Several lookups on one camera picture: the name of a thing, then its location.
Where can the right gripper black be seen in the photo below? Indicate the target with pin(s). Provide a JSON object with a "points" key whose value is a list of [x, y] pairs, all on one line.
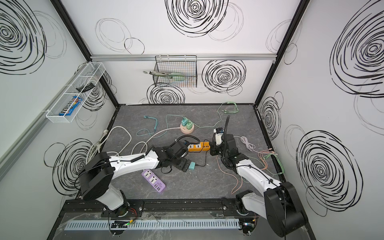
{"points": [[225, 141]]}

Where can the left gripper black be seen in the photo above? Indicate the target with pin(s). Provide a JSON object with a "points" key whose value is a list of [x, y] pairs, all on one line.
{"points": [[182, 163]]}

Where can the teal plug adapter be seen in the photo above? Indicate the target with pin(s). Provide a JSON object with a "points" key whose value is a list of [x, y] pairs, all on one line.
{"points": [[192, 166], [184, 122]]}

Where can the orange power strip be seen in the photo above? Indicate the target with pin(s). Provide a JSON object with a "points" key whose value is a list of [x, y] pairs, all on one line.
{"points": [[202, 146]]}

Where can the round pink power strip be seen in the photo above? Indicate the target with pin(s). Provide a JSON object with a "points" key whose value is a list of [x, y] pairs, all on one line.
{"points": [[187, 129]]}

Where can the green plug adapter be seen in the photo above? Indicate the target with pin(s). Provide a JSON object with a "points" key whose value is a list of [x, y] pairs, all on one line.
{"points": [[189, 124]]}

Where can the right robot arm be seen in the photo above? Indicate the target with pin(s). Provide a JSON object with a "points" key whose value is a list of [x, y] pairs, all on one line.
{"points": [[279, 204]]}

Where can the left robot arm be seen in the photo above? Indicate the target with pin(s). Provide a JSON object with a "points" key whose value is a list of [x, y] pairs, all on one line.
{"points": [[96, 177]]}

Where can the purple power strip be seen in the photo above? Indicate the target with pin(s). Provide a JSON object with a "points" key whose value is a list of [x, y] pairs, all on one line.
{"points": [[154, 181]]}

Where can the metal tongs in basket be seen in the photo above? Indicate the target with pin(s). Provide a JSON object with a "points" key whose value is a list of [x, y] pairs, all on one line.
{"points": [[173, 76]]}

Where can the blue candy packet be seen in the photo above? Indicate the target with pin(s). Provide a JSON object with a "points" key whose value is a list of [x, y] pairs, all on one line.
{"points": [[71, 106]]}

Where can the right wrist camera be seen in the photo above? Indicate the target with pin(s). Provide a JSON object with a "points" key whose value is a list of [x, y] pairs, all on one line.
{"points": [[217, 136]]}

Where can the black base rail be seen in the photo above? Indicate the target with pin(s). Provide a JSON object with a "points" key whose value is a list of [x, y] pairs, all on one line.
{"points": [[136, 208]]}

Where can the grey slotted cable duct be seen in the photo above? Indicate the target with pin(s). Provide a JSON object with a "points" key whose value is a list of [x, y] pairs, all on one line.
{"points": [[191, 224]]}

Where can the black wire wall basket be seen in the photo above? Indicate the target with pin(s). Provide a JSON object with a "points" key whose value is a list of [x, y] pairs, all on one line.
{"points": [[184, 64]]}

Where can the white wire wall basket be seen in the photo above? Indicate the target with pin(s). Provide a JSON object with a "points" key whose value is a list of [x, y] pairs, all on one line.
{"points": [[88, 73]]}

